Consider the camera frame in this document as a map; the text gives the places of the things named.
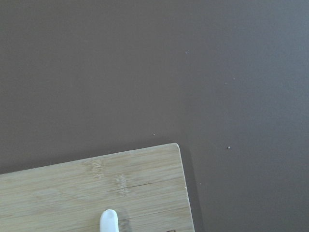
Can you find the bamboo cutting board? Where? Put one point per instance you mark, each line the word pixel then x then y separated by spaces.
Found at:
pixel 146 187

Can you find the white plastic spoon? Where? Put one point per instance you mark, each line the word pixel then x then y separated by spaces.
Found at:
pixel 109 221

